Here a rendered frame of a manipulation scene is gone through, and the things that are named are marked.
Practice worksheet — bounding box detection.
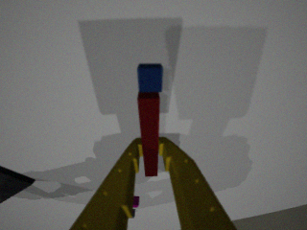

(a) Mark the small blue block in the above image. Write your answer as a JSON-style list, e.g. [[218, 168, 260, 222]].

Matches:
[[137, 63, 163, 92]]

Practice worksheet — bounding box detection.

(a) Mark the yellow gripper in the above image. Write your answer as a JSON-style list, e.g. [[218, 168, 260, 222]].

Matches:
[[69, 137, 237, 230]]

